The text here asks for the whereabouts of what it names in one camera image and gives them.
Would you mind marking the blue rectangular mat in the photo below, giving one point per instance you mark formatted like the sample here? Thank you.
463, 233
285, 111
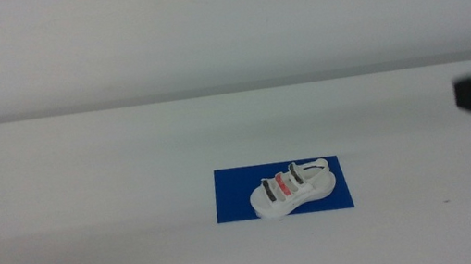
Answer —
230, 193

